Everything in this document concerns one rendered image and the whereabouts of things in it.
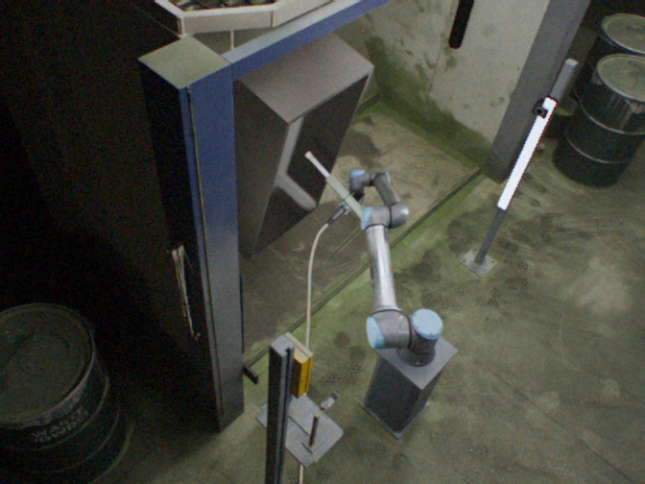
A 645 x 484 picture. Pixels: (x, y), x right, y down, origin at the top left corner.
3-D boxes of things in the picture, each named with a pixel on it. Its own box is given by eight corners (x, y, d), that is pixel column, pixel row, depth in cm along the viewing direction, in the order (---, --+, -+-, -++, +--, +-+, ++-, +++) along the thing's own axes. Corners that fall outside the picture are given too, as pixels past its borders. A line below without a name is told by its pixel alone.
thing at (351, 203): (344, 238, 342) (370, 212, 333) (341, 240, 338) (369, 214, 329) (287, 176, 345) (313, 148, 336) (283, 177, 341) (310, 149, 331)
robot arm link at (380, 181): (415, 211, 305) (387, 167, 365) (392, 211, 303) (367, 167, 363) (413, 232, 310) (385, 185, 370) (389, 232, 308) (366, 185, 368)
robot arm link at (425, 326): (439, 352, 289) (447, 334, 275) (404, 354, 287) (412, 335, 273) (432, 326, 298) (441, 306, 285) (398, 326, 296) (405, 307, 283)
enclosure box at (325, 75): (207, 222, 356) (229, 72, 257) (277, 173, 388) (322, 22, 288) (249, 261, 349) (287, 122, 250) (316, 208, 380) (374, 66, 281)
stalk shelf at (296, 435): (254, 418, 257) (254, 416, 255) (292, 384, 268) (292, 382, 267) (306, 470, 244) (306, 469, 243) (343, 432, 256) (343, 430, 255)
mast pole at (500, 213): (472, 262, 423) (564, 61, 296) (476, 258, 425) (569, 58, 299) (478, 266, 421) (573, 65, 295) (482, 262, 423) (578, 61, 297)
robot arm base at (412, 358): (442, 350, 301) (447, 340, 294) (419, 374, 292) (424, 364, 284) (413, 326, 309) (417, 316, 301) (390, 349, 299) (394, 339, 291)
